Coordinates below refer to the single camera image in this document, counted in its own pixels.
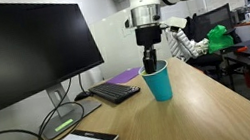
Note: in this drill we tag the black computer mouse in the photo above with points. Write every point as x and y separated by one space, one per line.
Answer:
83 95

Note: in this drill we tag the white puffy jacket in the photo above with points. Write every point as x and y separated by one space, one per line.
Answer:
182 45

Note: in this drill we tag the green label on monitor stand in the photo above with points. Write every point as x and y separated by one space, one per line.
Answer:
64 125

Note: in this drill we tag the yellow-green highlighter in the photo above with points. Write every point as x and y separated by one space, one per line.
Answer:
143 72

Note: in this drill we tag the purple folder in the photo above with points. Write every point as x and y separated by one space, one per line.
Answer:
124 75

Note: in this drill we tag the white wall whiteboard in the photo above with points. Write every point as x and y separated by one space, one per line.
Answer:
114 44

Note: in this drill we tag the black computer monitor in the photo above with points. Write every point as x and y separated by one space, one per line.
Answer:
20 46

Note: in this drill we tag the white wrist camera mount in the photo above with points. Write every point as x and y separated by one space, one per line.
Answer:
176 22

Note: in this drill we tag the black computer keyboard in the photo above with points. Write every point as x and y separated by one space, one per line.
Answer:
115 92

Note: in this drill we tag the green bag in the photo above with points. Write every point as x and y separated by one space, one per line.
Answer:
219 38

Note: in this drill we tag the black office chair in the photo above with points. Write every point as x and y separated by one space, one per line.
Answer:
214 17

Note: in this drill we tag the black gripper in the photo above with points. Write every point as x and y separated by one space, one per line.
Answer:
148 35

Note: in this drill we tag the blue plastic cup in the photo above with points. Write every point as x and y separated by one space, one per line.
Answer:
159 84

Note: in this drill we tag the silver monitor stand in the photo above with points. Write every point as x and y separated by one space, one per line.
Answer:
87 107

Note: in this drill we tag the orange and black clamp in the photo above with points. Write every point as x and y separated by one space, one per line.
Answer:
240 49

